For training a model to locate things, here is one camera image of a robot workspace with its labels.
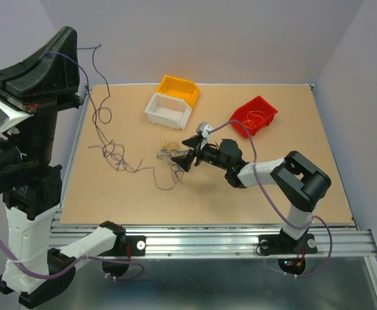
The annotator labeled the purple camera cable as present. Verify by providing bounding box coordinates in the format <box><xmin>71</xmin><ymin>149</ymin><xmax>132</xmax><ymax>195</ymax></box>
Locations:
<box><xmin>0</xmin><ymin>209</ymin><xmax>145</xmax><ymax>282</ymax></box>
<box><xmin>209</xmin><ymin>119</ymin><xmax>334</xmax><ymax>279</ymax></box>

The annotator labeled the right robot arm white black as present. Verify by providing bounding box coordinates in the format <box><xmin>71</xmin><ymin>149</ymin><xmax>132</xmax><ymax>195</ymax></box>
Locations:
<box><xmin>171</xmin><ymin>136</ymin><xmax>331</xmax><ymax>252</ymax></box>

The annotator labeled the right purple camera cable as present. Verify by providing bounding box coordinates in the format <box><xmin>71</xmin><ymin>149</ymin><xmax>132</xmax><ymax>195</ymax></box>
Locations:
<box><xmin>209</xmin><ymin>119</ymin><xmax>334</xmax><ymax>279</ymax></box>

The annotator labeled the yellow thin wire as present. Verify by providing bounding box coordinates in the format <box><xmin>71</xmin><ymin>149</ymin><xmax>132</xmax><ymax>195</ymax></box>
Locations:
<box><xmin>242</xmin><ymin>111</ymin><xmax>265</xmax><ymax>130</ymax></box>

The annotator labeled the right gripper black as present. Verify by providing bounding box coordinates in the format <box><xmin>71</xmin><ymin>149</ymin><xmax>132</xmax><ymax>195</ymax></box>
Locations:
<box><xmin>170</xmin><ymin>134</ymin><xmax>230</xmax><ymax>172</ymax></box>

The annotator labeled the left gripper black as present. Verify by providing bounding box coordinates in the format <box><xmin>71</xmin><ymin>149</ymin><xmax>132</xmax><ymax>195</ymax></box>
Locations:
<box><xmin>0</xmin><ymin>22</ymin><xmax>94</xmax><ymax>161</ymax></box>

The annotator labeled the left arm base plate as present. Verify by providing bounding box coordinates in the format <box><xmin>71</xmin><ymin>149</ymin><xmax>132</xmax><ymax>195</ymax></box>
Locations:
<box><xmin>100</xmin><ymin>235</ymin><xmax>147</xmax><ymax>258</ymax></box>

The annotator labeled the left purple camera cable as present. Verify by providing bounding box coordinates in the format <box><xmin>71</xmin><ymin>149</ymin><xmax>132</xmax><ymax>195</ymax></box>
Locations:
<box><xmin>0</xmin><ymin>209</ymin><xmax>145</xmax><ymax>282</ymax></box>

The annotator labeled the red plastic bin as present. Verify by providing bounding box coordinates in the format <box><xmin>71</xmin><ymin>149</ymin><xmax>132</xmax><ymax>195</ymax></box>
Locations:
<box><xmin>229</xmin><ymin>96</ymin><xmax>278</xmax><ymax>139</ymax></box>

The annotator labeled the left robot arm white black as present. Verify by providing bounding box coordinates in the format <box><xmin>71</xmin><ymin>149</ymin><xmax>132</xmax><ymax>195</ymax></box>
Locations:
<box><xmin>0</xmin><ymin>26</ymin><xmax>126</xmax><ymax>309</ymax></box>

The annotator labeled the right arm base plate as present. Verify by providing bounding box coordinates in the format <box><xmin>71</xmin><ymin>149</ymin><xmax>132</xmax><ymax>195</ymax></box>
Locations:
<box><xmin>258</xmin><ymin>232</ymin><xmax>318</xmax><ymax>256</ymax></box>

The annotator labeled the purple thin wire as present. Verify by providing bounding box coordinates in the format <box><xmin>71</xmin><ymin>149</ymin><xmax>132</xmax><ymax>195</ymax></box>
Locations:
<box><xmin>46</xmin><ymin>44</ymin><xmax>176</xmax><ymax>191</ymax></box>

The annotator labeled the yellow plastic bin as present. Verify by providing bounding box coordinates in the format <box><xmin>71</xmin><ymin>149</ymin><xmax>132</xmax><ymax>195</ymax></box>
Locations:
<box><xmin>156</xmin><ymin>75</ymin><xmax>200</xmax><ymax>108</ymax></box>

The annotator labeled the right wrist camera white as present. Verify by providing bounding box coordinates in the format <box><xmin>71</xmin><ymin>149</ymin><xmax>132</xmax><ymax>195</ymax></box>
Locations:
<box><xmin>196</xmin><ymin>121</ymin><xmax>213</xmax><ymax>149</ymax></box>

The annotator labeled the white plastic bin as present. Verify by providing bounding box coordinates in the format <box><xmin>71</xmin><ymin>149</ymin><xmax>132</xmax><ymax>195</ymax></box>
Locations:
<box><xmin>145</xmin><ymin>92</ymin><xmax>192</xmax><ymax>130</ymax></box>

